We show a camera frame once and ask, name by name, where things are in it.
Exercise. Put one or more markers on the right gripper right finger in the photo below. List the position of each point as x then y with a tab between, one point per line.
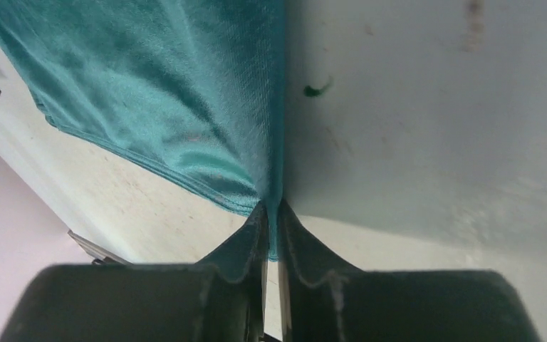
326	298

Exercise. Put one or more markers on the aluminium frame rail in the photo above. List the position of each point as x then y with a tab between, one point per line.
99	254

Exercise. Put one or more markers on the teal cloth napkin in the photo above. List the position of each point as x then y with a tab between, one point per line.
189	90

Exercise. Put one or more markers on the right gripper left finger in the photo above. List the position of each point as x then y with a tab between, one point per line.
218	298

